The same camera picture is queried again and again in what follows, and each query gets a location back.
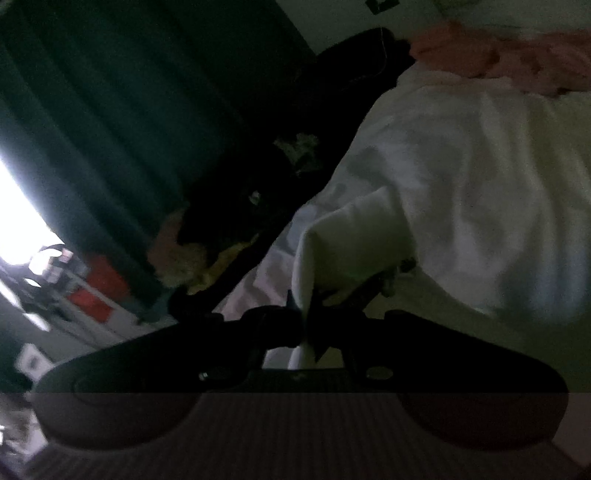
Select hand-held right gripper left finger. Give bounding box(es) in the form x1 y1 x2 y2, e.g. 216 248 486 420
139 302 306 385

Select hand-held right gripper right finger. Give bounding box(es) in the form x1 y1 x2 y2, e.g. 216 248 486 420
305 286 532 384

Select white pants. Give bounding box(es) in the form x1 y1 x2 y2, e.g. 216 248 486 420
288 185 417 370

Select yellow plush toy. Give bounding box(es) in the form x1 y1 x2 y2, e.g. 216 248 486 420
159 234 260 297

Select orange plush toy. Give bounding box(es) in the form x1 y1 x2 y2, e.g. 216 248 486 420
147 207 191 278

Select dark cloth pile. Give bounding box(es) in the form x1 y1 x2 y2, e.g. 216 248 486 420
167 27 413 320

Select red cloth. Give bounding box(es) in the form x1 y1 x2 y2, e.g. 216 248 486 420
68 253 131 325

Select white pink duvet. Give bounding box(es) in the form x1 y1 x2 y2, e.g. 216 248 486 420
217 60 591 393

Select garment steamer stand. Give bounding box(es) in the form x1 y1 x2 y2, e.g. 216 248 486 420
21 244 95 326

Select dark green curtain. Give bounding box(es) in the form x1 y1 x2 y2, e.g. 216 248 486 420
0 0 320 296

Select window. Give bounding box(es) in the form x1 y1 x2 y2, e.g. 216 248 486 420
0 157 57 267

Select orange fluffy cloth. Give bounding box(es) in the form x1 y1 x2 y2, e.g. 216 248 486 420
408 20 591 99

